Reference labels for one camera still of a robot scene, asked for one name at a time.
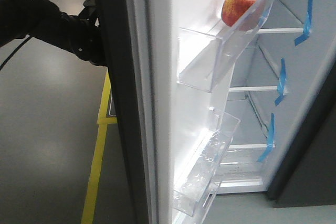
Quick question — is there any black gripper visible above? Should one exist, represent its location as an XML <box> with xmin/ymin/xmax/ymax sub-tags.
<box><xmin>60</xmin><ymin>0</ymin><xmax>107</xmax><ymax>67</ymax></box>

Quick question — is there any fridge door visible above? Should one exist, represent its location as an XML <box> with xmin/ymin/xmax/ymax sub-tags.
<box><xmin>96</xmin><ymin>0</ymin><xmax>236</xmax><ymax>223</ymax></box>

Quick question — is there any red yellow apple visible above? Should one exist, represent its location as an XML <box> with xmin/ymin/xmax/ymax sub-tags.
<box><xmin>222</xmin><ymin>0</ymin><xmax>257</xmax><ymax>27</ymax></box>

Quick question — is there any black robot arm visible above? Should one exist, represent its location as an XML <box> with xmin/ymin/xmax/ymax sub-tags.
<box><xmin>1</xmin><ymin>0</ymin><xmax>107</xmax><ymax>67</ymax></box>

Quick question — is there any middle glass fridge shelf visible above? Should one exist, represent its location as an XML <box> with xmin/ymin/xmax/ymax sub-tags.
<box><xmin>229</xmin><ymin>45</ymin><xmax>281</xmax><ymax>94</ymax></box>

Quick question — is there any glass fridge shelf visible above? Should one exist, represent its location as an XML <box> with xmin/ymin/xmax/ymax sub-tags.
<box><xmin>229</xmin><ymin>45</ymin><xmax>281</xmax><ymax>94</ymax></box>
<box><xmin>257</xmin><ymin>0</ymin><xmax>303</xmax><ymax>35</ymax></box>
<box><xmin>225</xmin><ymin>99</ymin><xmax>267</xmax><ymax>148</ymax></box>

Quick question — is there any lower glass fridge shelf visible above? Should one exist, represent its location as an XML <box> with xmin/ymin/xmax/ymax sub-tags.
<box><xmin>225</xmin><ymin>99</ymin><xmax>267</xmax><ymax>148</ymax></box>

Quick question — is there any upper glass fridge shelf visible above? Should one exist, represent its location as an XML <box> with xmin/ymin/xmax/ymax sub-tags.
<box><xmin>257</xmin><ymin>0</ymin><xmax>303</xmax><ymax>35</ymax></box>

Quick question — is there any grey fridge body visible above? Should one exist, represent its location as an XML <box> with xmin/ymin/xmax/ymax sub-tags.
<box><xmin>218</xmin><ymin>0</ymin><xmax>335</xmax><ymax>207</ymax></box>

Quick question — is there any dark blue floor sign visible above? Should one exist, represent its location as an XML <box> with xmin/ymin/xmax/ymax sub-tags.
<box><xmin>107</xmin><ymin>91</ymin><xmax>116</xmax><ymax>118</ymax></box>

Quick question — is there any yellow floor tape line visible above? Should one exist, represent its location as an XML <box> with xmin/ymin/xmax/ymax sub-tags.
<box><xmin>0</xmin><ymin>0</ymin><xmax>118</xmax><ymax>224</ymax></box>

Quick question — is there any clear upper door bin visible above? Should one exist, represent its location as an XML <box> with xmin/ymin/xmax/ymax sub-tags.
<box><xmin>177</xmin><ymin>0</ymin><xmax>274</xmax><ymax>93</ymax></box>

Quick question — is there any clear door bin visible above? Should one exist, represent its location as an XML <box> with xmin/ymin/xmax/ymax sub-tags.
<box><xmin>172</xmin><ymin>108</ymin><xmax>240</xmax><ymax>217</ymax></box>
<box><xmin>177</xmin><ymin>0</ymin><xmax>274</xmax><ymax>93</ymax></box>

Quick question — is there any clear middle door bin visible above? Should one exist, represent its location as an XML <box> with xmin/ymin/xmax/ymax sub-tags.
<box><xmin>172</xmin><ymin>108</ymin><xmax>240</xmax><ymax>217</ymax></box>

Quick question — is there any blue tape strip middle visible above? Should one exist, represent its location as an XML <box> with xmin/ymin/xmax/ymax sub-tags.
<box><xmin>274</xmin><ymin>58</ymin><xmax>287</xmax><ymax>106</ymax></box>

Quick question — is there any blue tape strip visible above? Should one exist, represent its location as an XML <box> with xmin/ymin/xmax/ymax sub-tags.
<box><xmin>274</xmin><ymin>58</ymin><xmax>287</xmax><ymax>106</ymax></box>
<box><xmin>257</xmin><ymin>113</ymin><xmax>275</xmax><ymax>163</ymax></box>
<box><xmin>294</xmin><ymin>0</ymin><xmax>313</xmax><ymax>46</ymax></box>

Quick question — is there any clear crisper drawer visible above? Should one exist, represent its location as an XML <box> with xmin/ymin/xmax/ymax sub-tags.
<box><xmin>219</xmin><ymin>148</ymin><xmax>264</xmax><ymax>187</ymax></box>

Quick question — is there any blue tape strip lower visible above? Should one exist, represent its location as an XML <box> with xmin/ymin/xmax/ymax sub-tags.
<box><xmin>257</xmin><ymin>113</ymin><xmax>275</xmax><ymax>163</ymax></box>

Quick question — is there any blue tape strip top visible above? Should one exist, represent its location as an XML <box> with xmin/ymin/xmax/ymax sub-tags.
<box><xmin>294</xmin><ymin>0</ymin><xmax>313</xmax><ymax>46</ymax></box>

